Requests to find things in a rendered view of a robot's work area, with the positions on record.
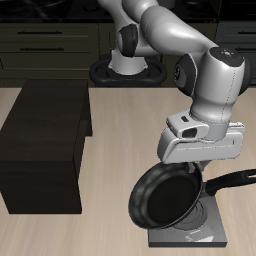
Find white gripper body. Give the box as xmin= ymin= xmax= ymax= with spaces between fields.
xmin=156 ymin=121 xmax=246 ymax=165

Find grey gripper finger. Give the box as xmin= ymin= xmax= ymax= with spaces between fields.
xmin=185 ymin=162 xmax=197 ymax=174
xmin=198 ymin=159 xmax=212 ymax=173

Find black frying pan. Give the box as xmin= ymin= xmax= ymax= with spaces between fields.
xmin=128 ymin=162 xmax=256 ymax=231

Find dark grey stove plate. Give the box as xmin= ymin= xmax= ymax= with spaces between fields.
xmin=147 ymin=194 xmax=228 ymax=249

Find dark wooden cabinet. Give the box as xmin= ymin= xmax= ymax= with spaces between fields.
xmin=0 ymin=78 xmax=94 ymax=215

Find dark kitchen cupboards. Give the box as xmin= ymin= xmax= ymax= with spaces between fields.
xmin=0 ymin=0 xmax=256 ymax=88

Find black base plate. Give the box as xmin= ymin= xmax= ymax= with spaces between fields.
xmin=88 ymin=54 xmax=168 ymax=85

